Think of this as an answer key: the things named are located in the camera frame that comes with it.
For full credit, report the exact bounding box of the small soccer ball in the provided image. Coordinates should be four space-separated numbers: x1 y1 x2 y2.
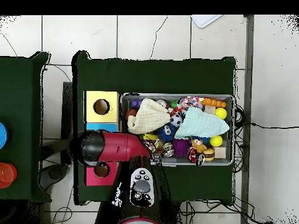
169 113 183 127

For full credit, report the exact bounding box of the cream waffle cloth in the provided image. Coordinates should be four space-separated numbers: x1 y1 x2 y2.
127 97 171 135

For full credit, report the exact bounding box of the orange plastic toy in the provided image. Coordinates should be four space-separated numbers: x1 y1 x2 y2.
200 97 227 109

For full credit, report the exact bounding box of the white tray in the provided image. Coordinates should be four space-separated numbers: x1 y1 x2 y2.
190 15 222 29

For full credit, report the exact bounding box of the mint green waffle cloth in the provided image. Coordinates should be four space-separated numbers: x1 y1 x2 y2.
174 106 230 140

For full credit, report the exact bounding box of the black metal stand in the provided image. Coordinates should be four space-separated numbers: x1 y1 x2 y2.
40 81 73 164

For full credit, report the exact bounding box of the dark green side table cloth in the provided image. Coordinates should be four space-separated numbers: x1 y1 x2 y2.
0 51 51 202

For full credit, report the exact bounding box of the crushed red cola can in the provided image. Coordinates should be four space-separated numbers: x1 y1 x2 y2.
186 147 206 166

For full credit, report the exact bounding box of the wooden box with three holes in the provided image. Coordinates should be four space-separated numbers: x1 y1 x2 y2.
83 90 121 187

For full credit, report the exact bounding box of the yellow tennis ball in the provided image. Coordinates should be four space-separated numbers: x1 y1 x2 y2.
214 107 228 120

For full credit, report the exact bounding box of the blue round lid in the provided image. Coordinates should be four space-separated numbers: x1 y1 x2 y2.
0 122 9 150

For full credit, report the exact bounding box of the thin black floor cable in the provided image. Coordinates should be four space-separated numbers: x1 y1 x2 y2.
251 122 299 130

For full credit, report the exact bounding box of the silver wire mesh bin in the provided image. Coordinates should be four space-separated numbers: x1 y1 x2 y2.
119 92 235 167

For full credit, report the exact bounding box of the toy hamburger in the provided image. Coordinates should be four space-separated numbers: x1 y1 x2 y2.
202 148 215 162

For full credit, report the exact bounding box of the brown teddy bear toy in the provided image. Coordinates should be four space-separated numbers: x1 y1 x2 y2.
190 138 208 154

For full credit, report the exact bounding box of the large colourful spotted cloth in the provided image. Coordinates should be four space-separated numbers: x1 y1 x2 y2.
177 96 205 110

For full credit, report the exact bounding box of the blue fuzzy toy with eyes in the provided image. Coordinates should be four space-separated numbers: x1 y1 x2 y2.
157 122 177 142

